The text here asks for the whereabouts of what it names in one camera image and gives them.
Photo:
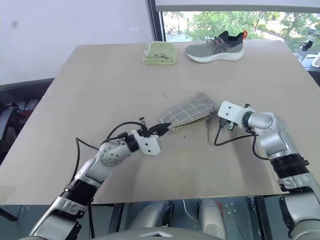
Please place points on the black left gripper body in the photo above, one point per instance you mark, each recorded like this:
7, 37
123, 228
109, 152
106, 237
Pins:
151, 133

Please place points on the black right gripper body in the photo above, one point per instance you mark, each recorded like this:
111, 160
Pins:
223, 123

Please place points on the grey plaid pouch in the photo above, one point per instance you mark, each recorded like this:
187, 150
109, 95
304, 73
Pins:
190, 110

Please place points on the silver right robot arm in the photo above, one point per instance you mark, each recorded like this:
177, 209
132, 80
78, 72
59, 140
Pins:
275, 140

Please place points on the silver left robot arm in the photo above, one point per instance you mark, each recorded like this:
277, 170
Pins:
110, 156

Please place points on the folded green towel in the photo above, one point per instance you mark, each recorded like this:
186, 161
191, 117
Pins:
160, 53

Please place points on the grey knit sneaker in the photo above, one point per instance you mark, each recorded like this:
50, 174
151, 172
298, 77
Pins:
215, 48

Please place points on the silver left robot leg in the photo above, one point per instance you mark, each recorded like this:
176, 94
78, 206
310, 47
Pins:
150, 215

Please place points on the silver robot leg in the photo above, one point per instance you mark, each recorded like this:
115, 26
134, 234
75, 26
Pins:
212, 220
150, 215

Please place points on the silver right robot leg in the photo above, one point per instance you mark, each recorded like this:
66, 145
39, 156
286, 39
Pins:
212, 220

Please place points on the grey robot torso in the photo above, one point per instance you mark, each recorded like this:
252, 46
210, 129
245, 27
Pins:
155, 235

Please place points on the white background object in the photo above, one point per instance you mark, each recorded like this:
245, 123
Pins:
316, 60

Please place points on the dark drinking bottle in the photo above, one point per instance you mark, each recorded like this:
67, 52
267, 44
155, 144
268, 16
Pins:
306, 45

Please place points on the white roller blind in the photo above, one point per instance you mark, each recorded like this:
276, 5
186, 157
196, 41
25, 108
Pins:
237, 5

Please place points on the red and grey clutter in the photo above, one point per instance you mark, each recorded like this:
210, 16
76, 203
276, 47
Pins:
28, 105

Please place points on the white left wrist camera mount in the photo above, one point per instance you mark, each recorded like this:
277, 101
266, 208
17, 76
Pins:
150, 145

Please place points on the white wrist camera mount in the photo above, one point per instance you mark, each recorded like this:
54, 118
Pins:
150, 145
230, 111

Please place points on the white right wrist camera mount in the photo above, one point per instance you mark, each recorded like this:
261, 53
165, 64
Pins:
230, 111

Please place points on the dark window frame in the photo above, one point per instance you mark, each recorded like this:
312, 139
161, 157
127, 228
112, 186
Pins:
156, 22

